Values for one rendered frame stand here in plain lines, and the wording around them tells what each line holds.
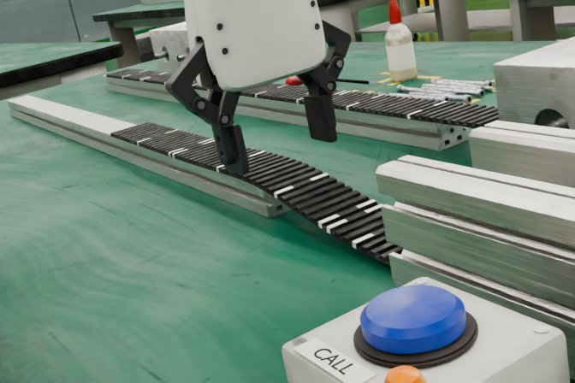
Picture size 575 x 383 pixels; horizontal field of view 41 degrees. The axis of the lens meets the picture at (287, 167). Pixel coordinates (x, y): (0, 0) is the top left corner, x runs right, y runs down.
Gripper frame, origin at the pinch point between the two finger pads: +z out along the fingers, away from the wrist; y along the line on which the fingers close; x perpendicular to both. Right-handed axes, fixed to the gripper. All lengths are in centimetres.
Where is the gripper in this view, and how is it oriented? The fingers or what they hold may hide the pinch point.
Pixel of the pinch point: (279, 141)
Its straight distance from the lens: 62.1
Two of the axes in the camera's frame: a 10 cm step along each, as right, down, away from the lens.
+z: 1.9, 9.4, 2.8
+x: 5.2, 1.5, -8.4
